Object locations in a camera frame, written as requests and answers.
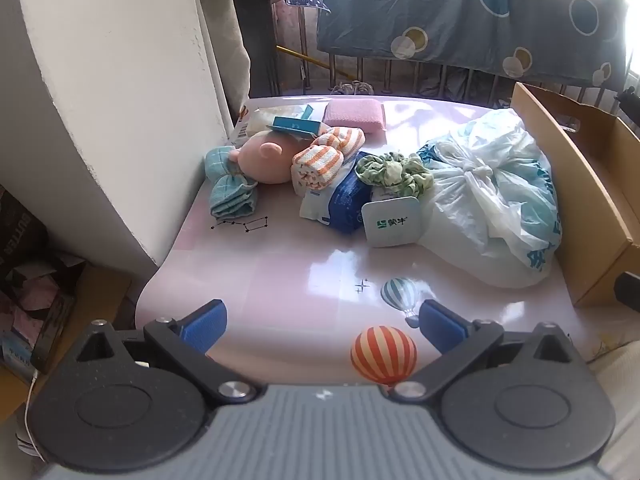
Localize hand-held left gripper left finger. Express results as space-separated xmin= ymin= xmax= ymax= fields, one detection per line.
xmin=75 ymin=299 xmax=258 ymax=406

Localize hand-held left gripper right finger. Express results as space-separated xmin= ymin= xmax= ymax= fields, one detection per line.
xmin=387 ymin=299 xmax=583 ymax=403

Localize green floral cloth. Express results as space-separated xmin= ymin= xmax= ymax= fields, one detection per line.
xmin=355 ymin=151 xmax=435 ymax=198

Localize orange striped towel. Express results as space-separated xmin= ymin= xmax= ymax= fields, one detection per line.
xmin=291 ymin=126 xmax=366 ymax=196

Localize white square box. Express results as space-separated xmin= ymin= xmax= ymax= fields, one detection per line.
xmin=361 ymin=196 xmax=423 ymax=248

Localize teal checkered cloth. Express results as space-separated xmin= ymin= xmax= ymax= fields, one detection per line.
xmin=204 ymin=145 xmax=259 ymax=220

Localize white plastic bag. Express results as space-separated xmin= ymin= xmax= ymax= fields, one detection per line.
xmin=415 ymin=109 xmax=563 ymax=289

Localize blue and white wipes packet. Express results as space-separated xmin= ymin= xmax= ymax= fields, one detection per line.
xmin=299 ymin=165 xmax=377 ymax=235

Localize pink paper scraps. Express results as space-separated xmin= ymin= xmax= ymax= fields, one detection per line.
xmin=10 ymin=275 xmax=63 ymax=323

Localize pink plush toy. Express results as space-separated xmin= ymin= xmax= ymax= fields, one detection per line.
xmin=235 ymin=130 xmax=306 ymax=184

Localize brown cardboard box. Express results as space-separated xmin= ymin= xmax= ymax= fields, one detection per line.
xmin=510 ymin=81 xmax=640 ymax=308

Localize blue printed packet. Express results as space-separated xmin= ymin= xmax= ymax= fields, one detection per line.
xmin=0 ymin=330 xmax=36 ymax=386

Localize dark printed box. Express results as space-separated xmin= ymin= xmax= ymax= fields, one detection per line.
xmin=0 ymin=185 xmax=51 ymax=281

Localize white tissue packet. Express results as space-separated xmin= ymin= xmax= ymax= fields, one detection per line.
xmin=230 ymin=105 xmax=321 ymax=148

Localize teal small box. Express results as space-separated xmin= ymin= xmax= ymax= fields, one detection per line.
xmin=266 ymin=115 xmax=323 ymax=138

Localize pink sponge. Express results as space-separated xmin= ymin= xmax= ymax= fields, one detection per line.
xmin=322 ymin=99 xmax=387 ymax=133

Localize metal railing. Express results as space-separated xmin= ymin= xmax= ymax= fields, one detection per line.
xmin=272 ymin=5 xmax=626 ymax=111

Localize grey cloth bundle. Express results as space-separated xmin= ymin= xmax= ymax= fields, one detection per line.
xmin=330 ymin=80 xmax=373 ymax=96

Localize yellow stick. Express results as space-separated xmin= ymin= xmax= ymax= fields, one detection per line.
xmin=276 ymin=45 xmax=351 ymax=83

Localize beige curtain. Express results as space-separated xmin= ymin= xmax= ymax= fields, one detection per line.
xmin=190 ymin=0 xmax=252 ymax=111

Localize black device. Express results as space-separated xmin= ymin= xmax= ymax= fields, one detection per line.
xmin=614 ymin=85 xmax=640 ymax=126

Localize blue dotted bedsheet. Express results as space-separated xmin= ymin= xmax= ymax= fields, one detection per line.
xmin=316 ymin=0 xmax=628 ymax=92

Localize white cable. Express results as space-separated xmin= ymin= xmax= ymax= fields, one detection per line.
xmin=22 ymin=370 xmax=42 ymax=457

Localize dark door frame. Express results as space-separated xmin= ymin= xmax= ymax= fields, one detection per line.
xmin=222 ymin=0 xmax=281 ymax=101

